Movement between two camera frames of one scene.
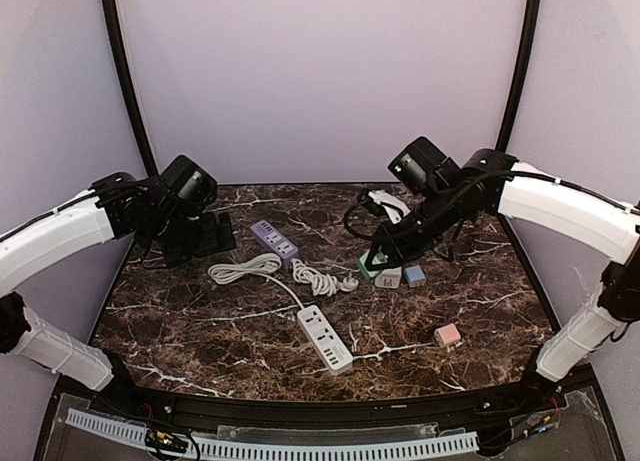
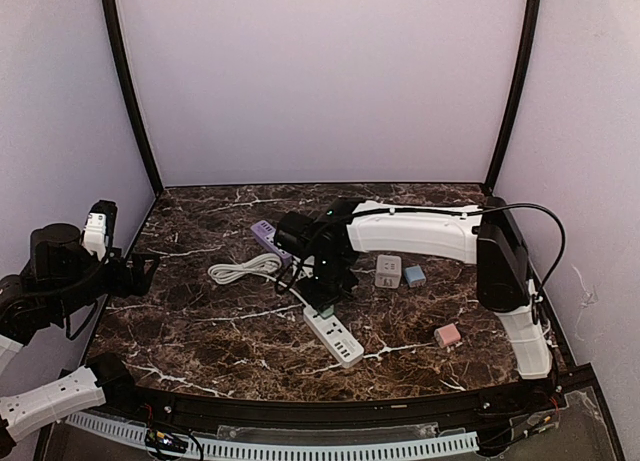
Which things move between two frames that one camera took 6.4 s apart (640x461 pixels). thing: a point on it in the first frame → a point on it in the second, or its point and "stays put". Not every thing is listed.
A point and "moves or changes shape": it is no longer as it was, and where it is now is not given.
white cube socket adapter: (389, 278) stays put
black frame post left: (111, 11) stays put
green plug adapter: (380, 259) → (328, 312)
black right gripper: (395, 239) → (319, 291)
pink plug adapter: (448, 336) stays put
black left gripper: (211, 232) → (129, 273)
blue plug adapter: (414, 274) stays put
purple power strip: (275, 241) stays put
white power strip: (327, 344) moves or changes shape
